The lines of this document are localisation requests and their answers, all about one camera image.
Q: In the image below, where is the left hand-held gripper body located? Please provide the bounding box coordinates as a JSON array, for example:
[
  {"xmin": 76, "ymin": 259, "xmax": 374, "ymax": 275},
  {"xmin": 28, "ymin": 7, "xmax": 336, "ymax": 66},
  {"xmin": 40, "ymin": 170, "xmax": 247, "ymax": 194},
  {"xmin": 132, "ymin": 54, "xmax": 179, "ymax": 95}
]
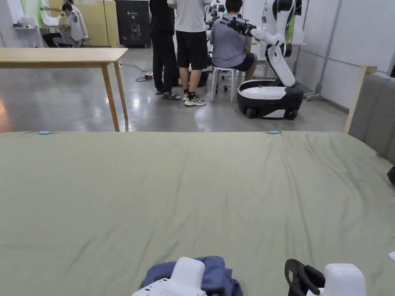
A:
[{"xmin": 131, "ymin": 256, "xmax": 207, "ymax": 296}]

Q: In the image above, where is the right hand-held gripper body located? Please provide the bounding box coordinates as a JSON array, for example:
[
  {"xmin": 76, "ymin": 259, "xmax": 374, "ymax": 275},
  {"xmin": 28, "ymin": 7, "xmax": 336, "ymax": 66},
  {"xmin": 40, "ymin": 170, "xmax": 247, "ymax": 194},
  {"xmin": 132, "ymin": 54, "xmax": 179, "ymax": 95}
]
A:
[{"xmin": 317, "ymin": 263, "xmax": 367, "ymax": 296}]

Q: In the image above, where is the blue garment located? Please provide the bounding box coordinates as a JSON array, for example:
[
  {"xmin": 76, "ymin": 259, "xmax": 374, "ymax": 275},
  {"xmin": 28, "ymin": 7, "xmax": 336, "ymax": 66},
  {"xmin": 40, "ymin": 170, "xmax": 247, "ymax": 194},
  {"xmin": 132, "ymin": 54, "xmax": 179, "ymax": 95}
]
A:
[{"xmin": 145, "ymin": 255, "xmax": 244, "ymax": 296}]

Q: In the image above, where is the bed with pale green sheet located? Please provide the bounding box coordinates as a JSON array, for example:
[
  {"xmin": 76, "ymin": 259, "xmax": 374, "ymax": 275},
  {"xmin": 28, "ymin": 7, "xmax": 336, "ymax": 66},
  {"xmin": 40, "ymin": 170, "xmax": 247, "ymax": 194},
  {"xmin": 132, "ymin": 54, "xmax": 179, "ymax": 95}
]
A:
[{"xmin": 0, "ymin": 131, "xmax": 395, "ymax": 296}]

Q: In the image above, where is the grey padded headboard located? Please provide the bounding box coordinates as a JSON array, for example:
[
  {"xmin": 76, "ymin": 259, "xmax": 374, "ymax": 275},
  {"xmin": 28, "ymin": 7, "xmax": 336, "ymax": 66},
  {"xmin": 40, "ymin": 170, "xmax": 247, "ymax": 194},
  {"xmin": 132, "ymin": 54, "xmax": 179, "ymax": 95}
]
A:
[{"xmin": 344, "ymin": 65, "xmax": 395, "ymax": 168}]

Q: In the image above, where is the white round stool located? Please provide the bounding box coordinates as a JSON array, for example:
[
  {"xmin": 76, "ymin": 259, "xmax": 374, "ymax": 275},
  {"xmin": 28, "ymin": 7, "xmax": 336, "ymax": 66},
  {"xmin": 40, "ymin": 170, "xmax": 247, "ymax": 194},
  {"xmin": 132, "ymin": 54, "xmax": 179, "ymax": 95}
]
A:
[{"xmin": 211, "ymin": 66, "xmax": 237, "ymax": 103}]

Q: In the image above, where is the white wheeled robot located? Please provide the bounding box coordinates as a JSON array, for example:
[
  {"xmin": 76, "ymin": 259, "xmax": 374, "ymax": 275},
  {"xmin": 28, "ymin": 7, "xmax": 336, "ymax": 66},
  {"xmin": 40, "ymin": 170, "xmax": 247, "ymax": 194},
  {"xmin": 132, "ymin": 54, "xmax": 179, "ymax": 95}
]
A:
[{"xmin": 220, "ymin": 0, "xmax": 306, "ymax": 119}]

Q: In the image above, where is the wooden table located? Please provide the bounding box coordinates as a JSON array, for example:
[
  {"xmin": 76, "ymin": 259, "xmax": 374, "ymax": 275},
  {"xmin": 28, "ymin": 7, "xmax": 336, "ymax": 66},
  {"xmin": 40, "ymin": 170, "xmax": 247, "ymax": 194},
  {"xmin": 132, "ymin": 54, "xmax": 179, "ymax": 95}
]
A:
[{"xmin": 0, "ymin": 47, "xmax": 129, "ymax": 132}]

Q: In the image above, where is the black cabinet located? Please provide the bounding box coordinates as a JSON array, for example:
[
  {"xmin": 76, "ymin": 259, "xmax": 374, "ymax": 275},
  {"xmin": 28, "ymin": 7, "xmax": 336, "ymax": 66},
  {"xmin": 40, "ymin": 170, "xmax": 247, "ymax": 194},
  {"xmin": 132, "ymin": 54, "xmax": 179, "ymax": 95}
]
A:
[{"xmin": 115, "ymin": 0, "xmax": 152, "ymax": 49}]

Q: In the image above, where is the pale wooden cabinet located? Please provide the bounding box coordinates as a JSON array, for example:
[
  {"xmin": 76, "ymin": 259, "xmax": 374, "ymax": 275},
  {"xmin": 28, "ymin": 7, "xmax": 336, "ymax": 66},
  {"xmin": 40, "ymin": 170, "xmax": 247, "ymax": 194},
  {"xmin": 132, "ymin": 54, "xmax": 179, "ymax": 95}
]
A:
[{"xmin": 73, "ymin": 0, "xmax": 120, "ymax": 48}]

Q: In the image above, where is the white desk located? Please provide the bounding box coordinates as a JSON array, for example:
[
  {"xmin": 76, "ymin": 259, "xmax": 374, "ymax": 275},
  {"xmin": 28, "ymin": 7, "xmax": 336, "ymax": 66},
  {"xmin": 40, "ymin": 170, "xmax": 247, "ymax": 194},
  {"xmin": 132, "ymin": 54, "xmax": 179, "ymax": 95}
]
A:
[{"xmin": 12, "ymin": 18, "xmax": 62, "ymax": 48}]

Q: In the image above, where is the power strip with cable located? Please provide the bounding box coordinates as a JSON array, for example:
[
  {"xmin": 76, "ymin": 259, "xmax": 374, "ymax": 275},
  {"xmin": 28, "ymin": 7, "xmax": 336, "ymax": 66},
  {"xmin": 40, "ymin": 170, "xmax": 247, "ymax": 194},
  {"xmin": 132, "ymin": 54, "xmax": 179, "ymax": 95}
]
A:
[{"xmin": 120, "ymin": 63, "xmax": 154, "ymax": 82}]

